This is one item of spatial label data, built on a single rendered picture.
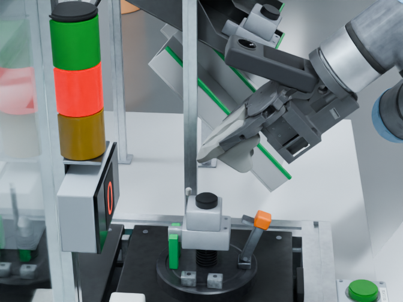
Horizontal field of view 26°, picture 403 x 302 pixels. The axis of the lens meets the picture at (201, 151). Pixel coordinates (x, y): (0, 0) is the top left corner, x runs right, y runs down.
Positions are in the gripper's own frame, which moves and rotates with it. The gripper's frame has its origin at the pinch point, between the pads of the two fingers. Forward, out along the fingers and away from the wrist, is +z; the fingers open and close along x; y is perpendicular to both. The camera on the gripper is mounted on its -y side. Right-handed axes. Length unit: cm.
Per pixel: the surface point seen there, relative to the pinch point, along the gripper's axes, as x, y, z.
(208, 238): -2.2, 9.7, 7.2
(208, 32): 21.6, -6.7, -5.0
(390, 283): 15.3, 41.9, -1.1
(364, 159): 218, 119, 42
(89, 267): 0.2, 3.9, 24.8
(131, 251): 4.5, 7.4, 20.9
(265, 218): -0.8, 12.7, -0.2
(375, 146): 230, 123, 38
